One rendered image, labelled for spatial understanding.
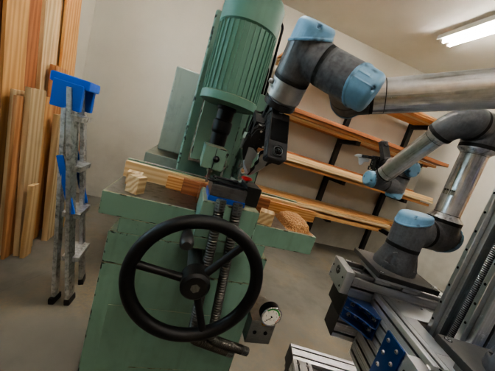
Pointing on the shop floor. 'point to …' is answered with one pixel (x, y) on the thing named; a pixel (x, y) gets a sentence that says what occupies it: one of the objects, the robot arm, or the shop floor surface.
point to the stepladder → (67, 141)
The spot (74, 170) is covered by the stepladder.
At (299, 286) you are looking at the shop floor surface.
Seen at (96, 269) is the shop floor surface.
